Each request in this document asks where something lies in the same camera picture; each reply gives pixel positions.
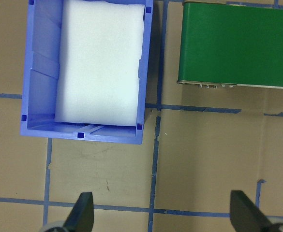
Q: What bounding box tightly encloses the white foam pad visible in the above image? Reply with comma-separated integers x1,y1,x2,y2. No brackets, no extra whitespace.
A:
54,0,146,128

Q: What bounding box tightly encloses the blue plastic storage bin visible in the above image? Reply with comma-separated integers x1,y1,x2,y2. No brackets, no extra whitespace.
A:
19,0,154,145

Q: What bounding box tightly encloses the green conveyor belt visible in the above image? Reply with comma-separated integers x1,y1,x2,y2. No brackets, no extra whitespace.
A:
176,1,283,91

